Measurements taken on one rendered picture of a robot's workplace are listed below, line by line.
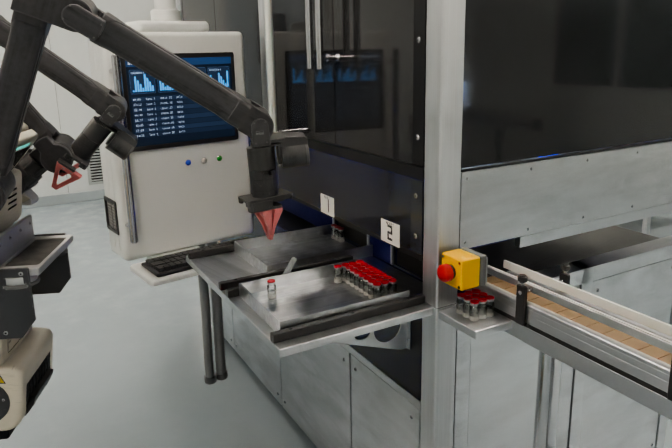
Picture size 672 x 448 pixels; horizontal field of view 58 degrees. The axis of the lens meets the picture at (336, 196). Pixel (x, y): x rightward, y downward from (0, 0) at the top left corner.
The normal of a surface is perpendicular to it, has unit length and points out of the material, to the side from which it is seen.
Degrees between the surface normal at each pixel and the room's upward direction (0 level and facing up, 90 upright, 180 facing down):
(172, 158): 90
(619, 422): 90
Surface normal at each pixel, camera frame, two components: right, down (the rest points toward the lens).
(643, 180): 0.49, 0.20
